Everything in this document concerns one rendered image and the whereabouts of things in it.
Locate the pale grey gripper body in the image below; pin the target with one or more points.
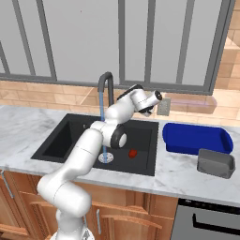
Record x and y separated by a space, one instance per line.
146 111

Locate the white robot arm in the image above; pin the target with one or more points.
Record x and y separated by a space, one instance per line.
84 153

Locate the black kitchen sink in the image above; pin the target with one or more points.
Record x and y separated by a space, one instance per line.
142 137

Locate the red round produce item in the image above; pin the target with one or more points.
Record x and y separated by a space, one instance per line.
133 153

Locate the dark grey sink faucet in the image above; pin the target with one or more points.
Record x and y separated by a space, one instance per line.
109 82

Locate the blue tray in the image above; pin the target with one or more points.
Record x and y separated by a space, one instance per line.
195 137

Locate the silver sink drain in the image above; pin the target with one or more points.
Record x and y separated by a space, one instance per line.
109 157

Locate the blue water stream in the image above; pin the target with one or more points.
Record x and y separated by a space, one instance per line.
102 106

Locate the grey framed window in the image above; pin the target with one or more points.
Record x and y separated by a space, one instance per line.
122 40

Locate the grey rectangular container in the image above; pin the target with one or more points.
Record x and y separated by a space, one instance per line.
215 163

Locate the wooden cupboard door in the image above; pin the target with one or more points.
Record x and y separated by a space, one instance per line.
22 215
131 218

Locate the grey dishwasher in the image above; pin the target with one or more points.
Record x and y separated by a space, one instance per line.
206 222

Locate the grey wall outlet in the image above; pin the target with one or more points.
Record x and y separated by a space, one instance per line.
163 107

